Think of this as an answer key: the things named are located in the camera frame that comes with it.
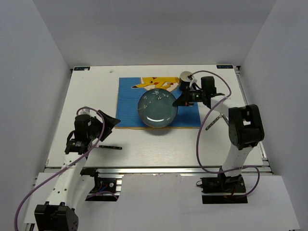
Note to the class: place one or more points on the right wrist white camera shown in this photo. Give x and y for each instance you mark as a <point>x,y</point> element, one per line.
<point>193,82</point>

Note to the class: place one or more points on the knife with black handle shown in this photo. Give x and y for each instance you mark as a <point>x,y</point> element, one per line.
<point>213,122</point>

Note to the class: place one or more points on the blue pikachu placemat cloth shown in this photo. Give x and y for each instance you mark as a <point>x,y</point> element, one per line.
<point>130,90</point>

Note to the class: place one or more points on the spoon with black handle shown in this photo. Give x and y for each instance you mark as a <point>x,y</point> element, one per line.
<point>225,119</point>

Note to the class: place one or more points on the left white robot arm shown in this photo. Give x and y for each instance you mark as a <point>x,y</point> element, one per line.
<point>73,185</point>

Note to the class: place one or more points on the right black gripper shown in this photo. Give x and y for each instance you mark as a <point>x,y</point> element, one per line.
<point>185,96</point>

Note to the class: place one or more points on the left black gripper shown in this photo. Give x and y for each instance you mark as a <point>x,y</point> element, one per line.
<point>110,122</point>

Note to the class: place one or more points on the left blue corner label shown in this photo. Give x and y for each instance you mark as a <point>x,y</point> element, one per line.
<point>82,68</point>

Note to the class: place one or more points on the dark blue paper cup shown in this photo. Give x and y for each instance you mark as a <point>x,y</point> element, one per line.
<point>183,81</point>

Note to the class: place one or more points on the fork with black handle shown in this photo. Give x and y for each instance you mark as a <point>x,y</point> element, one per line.
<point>110,147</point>

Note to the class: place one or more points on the teal ceramic plate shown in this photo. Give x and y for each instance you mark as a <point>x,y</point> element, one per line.
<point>155,108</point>

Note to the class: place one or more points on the blue corner label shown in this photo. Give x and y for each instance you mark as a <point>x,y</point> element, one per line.
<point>82,68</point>
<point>224,66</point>

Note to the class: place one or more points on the right blue corner label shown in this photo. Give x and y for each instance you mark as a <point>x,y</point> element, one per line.
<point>224,66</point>

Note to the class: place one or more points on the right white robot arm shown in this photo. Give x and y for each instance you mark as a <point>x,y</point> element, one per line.
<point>237,155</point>

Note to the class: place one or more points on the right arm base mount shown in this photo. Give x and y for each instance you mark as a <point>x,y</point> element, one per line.
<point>222,190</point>

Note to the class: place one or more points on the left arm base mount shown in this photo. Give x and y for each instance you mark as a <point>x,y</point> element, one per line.
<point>107,186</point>

